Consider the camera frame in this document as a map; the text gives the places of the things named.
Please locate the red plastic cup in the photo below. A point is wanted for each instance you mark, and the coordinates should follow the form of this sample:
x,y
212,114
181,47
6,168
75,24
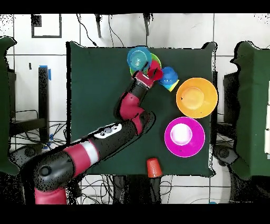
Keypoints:
x,y
157,76

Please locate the light blue plastic bowl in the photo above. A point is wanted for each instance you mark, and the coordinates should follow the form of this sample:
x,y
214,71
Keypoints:
x,y
138,58

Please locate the green plastic bowl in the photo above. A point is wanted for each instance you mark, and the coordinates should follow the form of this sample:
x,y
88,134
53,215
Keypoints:
x,y
156,58

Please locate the light blue plastic cup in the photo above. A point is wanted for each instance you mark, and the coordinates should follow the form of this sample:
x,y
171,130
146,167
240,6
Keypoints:
x,y
168,75

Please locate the yellow plastic cup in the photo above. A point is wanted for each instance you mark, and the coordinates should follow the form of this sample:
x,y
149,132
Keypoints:
x,y
174,86

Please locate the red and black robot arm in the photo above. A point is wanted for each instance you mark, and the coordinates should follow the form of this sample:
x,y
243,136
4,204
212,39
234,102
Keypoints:
x,y
128,105

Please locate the black stand leg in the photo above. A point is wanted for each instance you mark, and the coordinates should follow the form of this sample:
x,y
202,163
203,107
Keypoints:
x,y
146,25
98,27

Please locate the large yellow-orange plastic bowl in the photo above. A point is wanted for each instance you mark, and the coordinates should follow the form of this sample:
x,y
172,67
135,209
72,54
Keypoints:
x,y
196,98

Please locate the dark green table cloth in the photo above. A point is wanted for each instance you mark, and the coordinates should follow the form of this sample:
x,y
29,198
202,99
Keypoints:
x,y
95,84

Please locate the large pink plastic bowl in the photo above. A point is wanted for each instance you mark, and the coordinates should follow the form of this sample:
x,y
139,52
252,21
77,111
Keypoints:
x,y
189,148

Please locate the orange plastic cup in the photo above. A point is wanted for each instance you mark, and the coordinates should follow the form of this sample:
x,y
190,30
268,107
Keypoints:
x,y
154,168

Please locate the blue tape strip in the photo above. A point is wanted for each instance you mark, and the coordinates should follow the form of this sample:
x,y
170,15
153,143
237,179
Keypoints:
x,y
49,74

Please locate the green cloth side table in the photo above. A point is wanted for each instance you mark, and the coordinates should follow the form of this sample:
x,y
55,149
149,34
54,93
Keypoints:
x,y
253,105
4,105

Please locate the black stand post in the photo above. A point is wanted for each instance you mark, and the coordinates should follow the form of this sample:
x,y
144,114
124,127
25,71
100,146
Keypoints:
x,y
43,95

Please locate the black square floor frame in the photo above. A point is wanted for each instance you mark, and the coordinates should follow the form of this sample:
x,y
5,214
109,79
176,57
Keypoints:
x,y
35,21

